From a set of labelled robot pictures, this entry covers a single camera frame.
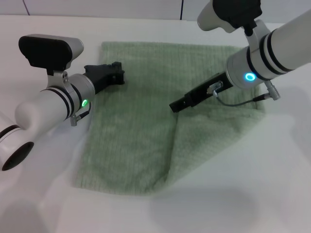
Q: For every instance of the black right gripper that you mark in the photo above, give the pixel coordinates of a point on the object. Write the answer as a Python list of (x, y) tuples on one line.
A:
[(201, 93)]

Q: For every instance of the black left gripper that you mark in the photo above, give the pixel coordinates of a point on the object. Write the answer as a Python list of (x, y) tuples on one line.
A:
[(99, 75)]

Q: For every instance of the green ribbed towel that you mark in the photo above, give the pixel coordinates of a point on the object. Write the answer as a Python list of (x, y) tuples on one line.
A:
[(145, 116)]

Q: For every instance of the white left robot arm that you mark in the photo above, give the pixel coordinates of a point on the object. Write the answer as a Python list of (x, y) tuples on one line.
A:
[(43, 106)]

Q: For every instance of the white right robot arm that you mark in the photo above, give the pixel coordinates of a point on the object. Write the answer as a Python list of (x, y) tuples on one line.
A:
[(279, 53)]

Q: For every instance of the left wrist camera housing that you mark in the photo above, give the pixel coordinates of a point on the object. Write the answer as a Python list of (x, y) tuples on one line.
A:
[(46, 51)]

